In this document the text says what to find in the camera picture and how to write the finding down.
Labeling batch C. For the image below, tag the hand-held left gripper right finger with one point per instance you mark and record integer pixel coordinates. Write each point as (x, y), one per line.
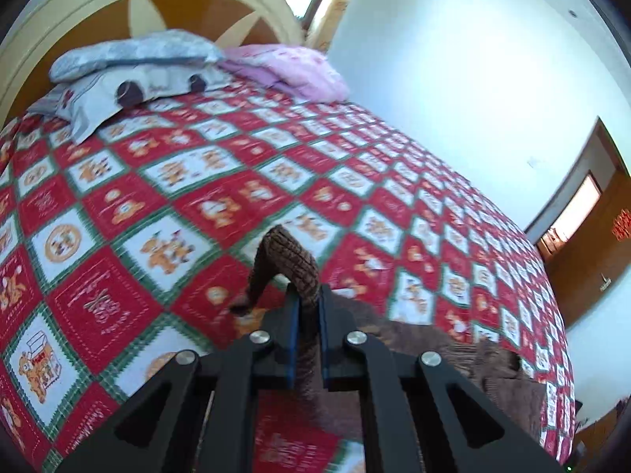
(323, 340)

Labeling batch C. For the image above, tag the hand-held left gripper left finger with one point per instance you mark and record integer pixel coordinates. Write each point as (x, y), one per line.
(293, 340)

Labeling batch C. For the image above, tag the brown knitted sweater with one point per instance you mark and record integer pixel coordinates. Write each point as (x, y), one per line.
(434, 369)

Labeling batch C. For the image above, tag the red checkered printed bear blanket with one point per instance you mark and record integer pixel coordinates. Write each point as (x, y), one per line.
(197, 197)

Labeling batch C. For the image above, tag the pink folded quilt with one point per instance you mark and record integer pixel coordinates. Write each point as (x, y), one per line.
(291, 69)

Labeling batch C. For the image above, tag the brown wooden door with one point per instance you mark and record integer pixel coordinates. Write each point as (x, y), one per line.
(591, 256)

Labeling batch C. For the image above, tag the white pillow with dark spots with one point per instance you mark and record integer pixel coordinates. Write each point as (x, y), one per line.
(123, 93)

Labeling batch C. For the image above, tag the red paper door decoration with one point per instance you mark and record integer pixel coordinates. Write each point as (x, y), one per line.
(622, 224)

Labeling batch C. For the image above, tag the grey patterned pillow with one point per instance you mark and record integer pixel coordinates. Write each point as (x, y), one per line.
(133, 54)

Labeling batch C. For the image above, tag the cream and orange headboard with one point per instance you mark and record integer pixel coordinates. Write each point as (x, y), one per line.
(133, 5)

